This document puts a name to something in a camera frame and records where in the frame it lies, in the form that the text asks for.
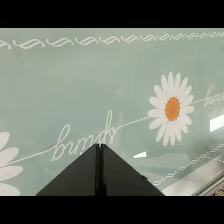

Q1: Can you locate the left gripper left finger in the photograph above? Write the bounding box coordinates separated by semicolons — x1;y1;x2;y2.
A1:
35;143;100;197

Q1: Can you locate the silver frame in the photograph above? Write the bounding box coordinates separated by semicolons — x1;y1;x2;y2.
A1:
198;175;224;197

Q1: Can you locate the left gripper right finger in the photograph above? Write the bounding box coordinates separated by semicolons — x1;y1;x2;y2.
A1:
98;143;165;197

